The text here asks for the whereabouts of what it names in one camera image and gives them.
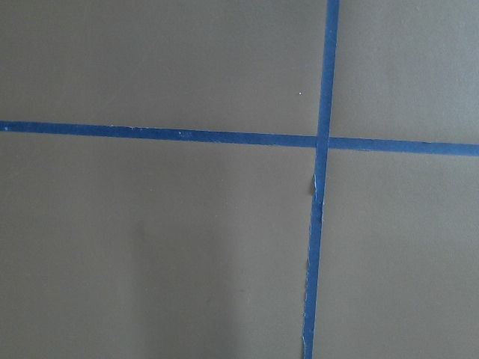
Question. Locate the blue tape upper horizontal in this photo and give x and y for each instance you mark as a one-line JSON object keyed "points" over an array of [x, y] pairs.
{"points": [[246, 138]]}

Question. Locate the brown paper table cover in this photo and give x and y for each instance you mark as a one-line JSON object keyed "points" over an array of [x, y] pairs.
{"points": [[137, 248]]}

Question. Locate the blue tape right vertical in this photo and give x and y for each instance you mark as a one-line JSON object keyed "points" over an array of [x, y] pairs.
{"points": [[319, 178]]}

